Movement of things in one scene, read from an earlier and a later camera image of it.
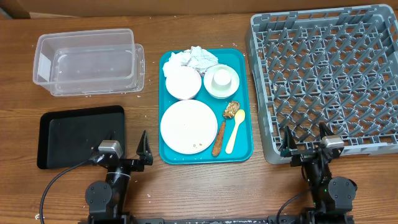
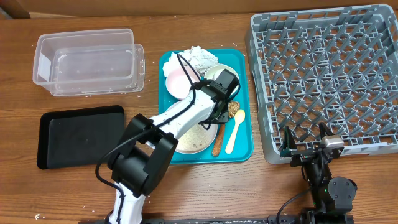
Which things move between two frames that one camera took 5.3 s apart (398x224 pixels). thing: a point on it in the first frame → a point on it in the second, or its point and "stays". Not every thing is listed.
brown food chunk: (232, 107) stays
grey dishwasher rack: (337, 66) stays
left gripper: (145, 158) → (223, 119)
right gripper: (300, 156) stays
